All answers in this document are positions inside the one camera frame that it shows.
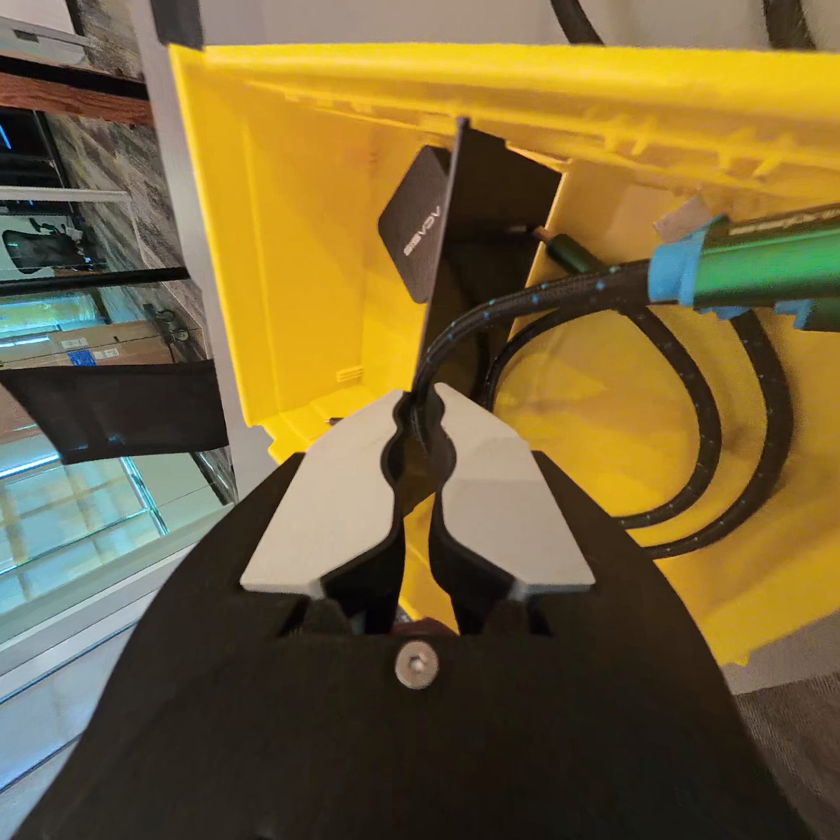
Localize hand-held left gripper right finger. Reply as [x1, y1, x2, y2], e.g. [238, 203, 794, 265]
[428, 382, 597, 623]

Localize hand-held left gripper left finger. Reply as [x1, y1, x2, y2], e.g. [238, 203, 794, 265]
[239, 388, 408, 624]

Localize thick braided HDMI cable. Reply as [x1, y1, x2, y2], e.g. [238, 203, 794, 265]
[410, 202, 840, 460]
[482, 289, 840, 562]

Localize yellow plastic bin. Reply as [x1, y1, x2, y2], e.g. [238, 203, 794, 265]
[167, 42, 840, 667]

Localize black square hub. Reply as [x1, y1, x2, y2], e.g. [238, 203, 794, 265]
[377, 146, 455, 305]

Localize black standing panel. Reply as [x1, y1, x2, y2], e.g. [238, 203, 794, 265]
[0, 357, 231, 467]

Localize cardboard boxes on cart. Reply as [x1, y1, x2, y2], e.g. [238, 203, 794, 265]
[0, 320, 177, 368]

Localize bin divider plate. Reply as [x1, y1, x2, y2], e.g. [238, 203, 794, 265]
[400, 117, 567, 519]

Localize black floor pole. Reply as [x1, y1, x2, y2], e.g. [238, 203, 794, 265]
[0, 266, 191, 299]

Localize wooden office desk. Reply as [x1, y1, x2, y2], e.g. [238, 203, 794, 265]
[0, 71, 153, 129]

